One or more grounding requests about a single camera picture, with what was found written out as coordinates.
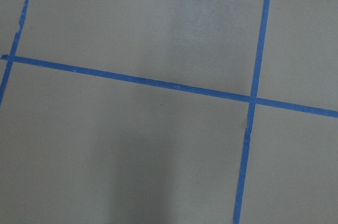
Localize blue tape grid lines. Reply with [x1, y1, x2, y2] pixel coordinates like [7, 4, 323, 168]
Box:
[1, 0, 337, 223]

